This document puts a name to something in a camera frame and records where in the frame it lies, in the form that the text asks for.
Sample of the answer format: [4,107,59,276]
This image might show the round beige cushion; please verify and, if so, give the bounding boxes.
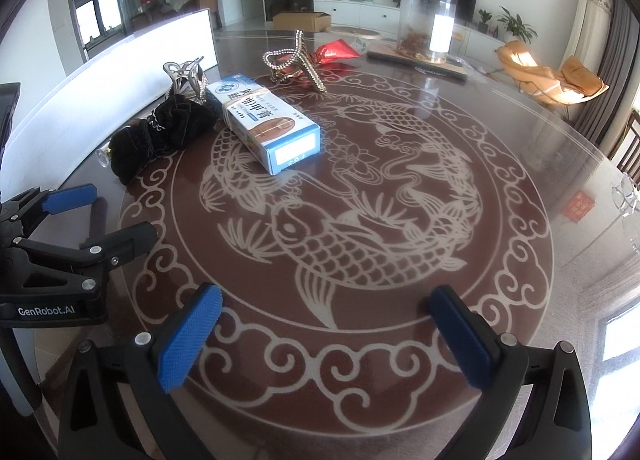
[325,26,382,41]

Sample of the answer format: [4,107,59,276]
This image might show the wooden dining set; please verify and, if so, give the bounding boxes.
[132,0,221,30]

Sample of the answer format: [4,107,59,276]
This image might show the brown cardboard box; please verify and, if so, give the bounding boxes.
[272,11,332,33]

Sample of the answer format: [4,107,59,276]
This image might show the patterned glass desktop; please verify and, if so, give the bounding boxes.
[30,29,640,460]

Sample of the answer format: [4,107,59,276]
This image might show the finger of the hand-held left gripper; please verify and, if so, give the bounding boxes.
[15,221,158,288]
[12,184,98,237]

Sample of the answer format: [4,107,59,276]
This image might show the wooden slatted chair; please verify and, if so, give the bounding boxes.
[607,110,640,176]

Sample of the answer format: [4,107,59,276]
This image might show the orange lounge chair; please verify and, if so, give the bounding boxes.
[496,40,610,107]

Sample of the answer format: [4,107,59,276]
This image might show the flat wooden board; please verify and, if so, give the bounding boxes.
[367,42,468,80]

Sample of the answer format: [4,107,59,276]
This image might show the white television cabinet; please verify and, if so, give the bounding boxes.
[313,0,506,55]

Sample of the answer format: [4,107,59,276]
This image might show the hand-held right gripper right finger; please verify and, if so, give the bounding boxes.
[429,285,608,460]

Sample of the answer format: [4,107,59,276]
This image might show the red foil packet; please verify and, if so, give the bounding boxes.
[312,39,361,65]

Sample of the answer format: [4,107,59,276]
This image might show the blue and white medicine box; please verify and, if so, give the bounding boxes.
[206,72,321,176]

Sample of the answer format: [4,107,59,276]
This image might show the gold rhinestone hair claw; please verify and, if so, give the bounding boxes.
[262,30,328,93]

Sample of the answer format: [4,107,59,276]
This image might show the large leafy potted plant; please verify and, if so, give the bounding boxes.
[497,6,538,43]

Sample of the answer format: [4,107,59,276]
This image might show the clear jar with black lid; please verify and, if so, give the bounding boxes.
[396,0,459,66]

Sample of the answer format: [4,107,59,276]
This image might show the grey curtain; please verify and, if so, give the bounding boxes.
[570,0,640,156]

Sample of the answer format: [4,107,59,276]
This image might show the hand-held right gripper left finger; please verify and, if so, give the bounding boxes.
[59,282,224,460]

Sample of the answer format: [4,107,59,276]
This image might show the large white cardboard box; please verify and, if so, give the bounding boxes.
[0,7,217,201]

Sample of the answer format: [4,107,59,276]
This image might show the silver rhinestone hair claw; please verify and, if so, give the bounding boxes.
[162,57,211,105]

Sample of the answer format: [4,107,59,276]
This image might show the covered standing air conditioner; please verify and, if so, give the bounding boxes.
[570,0,615,66]

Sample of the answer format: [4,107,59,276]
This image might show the black velvet scrunchie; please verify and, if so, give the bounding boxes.
[107,94,224,186]

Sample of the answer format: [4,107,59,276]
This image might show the clear frame eyeglasses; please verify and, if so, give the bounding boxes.
[610,175,640,218]

